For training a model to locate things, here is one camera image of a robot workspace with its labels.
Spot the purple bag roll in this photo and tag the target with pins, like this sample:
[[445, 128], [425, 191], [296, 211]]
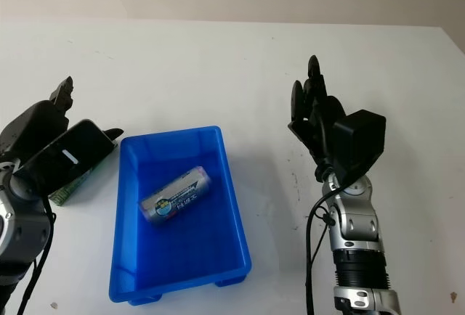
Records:
[[176, 197]]

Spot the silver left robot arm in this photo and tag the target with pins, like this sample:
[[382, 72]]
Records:
[[22, 220]]

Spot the green toothpaste box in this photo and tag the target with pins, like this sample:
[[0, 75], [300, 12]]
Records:
[[70, 188]]

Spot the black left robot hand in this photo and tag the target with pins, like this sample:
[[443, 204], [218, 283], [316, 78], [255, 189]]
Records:
[[31, 124]]

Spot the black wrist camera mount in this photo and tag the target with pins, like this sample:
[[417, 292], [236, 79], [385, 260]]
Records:
[[359, 144], [61, 159]]

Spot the blue plastic tray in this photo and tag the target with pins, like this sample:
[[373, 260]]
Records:
[[189, 242]]

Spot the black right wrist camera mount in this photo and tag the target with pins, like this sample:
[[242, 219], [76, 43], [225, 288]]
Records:
[[359, 144]]

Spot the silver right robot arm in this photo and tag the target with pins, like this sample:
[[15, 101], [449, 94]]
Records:
[[357, 231]]

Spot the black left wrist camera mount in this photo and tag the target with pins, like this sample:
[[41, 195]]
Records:
[[61, 159]]

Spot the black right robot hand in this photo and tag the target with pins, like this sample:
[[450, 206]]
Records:
[[316, 122]]

